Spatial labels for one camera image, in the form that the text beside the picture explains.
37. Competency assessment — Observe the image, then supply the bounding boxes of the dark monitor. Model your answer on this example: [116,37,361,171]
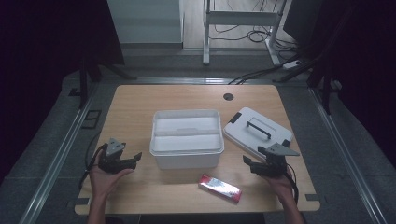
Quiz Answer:
[282,0,326,49]

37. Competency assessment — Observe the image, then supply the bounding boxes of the black tripod stand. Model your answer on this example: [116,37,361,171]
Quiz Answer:
[68,55,138,110]

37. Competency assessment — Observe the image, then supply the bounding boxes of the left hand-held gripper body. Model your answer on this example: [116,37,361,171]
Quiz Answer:
[97,137,127,175]

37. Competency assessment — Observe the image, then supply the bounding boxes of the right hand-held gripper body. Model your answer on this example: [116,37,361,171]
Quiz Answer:
[252,142,301,179]

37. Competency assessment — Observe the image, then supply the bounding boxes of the white tray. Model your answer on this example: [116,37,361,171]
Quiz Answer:
[152,111,222,153]

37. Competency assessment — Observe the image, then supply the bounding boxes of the metal floor rail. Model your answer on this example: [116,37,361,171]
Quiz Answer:
[18,83,102,224]
[307,87,389,224]

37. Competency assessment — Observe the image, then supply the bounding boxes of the white lid with black handle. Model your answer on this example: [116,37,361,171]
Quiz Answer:
[222,106,294,161]

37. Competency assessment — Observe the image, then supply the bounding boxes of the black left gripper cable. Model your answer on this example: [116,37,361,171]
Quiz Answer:
[78,144,108,189]

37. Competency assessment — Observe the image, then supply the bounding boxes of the white cabinet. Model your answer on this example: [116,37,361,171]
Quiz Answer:
[106,0,185,45]

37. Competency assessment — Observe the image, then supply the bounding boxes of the white power strip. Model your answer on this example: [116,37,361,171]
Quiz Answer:
[282,59,303,70]

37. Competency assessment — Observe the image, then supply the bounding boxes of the person's right hand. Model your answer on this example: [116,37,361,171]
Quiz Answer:
[260,169,296,203]

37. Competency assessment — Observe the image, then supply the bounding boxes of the white plastic storage box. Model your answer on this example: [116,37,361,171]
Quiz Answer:
[148,108,225,171]

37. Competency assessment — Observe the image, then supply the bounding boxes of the black floor cables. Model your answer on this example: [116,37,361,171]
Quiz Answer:
[208,0,302,86]

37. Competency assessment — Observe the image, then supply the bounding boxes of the person's left hand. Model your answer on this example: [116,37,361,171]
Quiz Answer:
[89,152,134,200]

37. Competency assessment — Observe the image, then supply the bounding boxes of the red and white packet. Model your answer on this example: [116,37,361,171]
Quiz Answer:
[198,174,243,204]

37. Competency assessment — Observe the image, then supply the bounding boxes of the white metal stand frame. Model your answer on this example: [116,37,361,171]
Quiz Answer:
[203,0,288,67]

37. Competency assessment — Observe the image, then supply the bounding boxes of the black slanted stand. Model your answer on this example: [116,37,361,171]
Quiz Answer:
[275,8,354,84]

